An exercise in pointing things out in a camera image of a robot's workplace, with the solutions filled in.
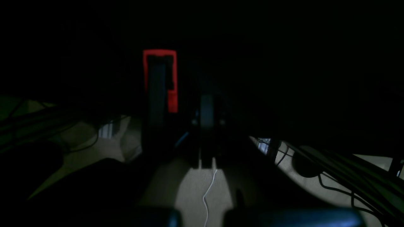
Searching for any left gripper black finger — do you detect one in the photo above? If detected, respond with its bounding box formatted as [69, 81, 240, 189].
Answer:
[200, 95, 215, 128]

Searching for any orange black clamp right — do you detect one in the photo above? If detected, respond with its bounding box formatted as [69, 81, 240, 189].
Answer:
[143, 49, 179, 114]

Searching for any black table cloth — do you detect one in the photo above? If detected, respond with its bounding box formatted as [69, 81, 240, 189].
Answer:
[1, 0, 403, 155]

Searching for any white cable on floor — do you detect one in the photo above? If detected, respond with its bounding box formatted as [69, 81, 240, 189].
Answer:
[203, 169, 218, 227]

